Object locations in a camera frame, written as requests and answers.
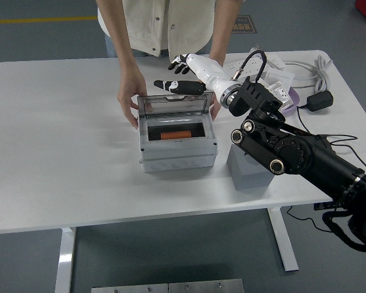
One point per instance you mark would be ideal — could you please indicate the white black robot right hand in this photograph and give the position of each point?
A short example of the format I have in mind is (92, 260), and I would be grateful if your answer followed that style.
(207, 71)

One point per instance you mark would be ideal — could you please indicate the person's left hand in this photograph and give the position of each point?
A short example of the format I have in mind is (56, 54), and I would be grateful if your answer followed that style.
(216, 107)

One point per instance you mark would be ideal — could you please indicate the person's right hand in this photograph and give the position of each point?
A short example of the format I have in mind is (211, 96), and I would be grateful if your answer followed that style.
(129, 90)

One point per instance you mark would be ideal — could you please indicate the smoky transparent hinged box lid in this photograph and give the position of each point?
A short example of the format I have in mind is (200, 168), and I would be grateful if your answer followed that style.
(177, 107)

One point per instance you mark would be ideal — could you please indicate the orange cylindrical battery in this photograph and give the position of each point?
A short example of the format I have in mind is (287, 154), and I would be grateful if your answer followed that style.
(175, 135)

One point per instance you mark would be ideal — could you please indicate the grey plastic enclosure box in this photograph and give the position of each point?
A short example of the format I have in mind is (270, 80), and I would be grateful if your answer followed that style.
(177, 152)

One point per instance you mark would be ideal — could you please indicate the person's right forearm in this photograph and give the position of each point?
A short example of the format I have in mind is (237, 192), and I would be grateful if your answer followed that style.
(119, 36)

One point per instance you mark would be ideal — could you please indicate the person's left forearm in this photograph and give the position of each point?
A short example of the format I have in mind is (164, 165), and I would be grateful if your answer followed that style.
(222, 33)

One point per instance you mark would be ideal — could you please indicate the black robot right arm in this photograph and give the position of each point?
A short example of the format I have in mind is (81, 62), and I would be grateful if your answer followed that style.
(292, 149)

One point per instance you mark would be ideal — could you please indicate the grey block battery holder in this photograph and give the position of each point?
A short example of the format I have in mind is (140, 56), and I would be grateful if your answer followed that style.
(247, 180)

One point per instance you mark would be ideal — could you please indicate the black under-table control box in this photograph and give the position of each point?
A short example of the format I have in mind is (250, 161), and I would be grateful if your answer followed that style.
(323, 206)

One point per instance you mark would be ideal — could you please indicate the white power strip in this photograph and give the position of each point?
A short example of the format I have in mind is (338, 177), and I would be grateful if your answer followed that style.
(252, 67)

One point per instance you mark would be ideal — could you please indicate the black floor sign sticker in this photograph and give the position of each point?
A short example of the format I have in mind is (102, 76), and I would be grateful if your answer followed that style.
(247, 26)

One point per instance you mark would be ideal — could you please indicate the person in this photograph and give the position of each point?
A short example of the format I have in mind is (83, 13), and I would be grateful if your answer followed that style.
(170, 21)

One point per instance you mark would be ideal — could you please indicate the white socket panel with label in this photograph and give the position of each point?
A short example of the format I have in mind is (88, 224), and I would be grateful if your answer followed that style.
(282, 91)

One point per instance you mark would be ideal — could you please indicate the black power adapter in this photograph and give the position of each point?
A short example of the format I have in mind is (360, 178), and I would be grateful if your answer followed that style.
(320, 100)

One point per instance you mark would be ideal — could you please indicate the white table leg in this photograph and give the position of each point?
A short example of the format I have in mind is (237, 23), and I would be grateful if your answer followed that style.
(65, 259)
(283, 241)

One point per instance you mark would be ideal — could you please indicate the grey metal plate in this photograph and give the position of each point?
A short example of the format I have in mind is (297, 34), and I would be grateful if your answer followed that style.
(131, 289)
(205, 286)

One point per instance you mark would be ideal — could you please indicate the white square wall plate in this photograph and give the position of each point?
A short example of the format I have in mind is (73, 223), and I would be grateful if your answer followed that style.
(282, 76)

